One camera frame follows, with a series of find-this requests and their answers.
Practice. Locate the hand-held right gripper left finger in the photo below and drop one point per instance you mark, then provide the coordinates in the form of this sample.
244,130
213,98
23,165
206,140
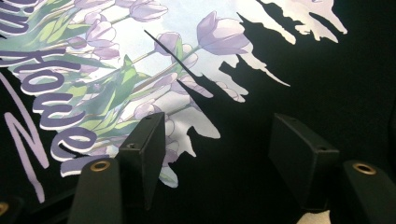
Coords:
144,161

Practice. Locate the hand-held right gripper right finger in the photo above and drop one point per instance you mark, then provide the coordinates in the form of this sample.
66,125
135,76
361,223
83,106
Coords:
302,158

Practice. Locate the black flower print t-shirt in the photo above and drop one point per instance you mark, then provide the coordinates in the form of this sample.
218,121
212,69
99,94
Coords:
311,77

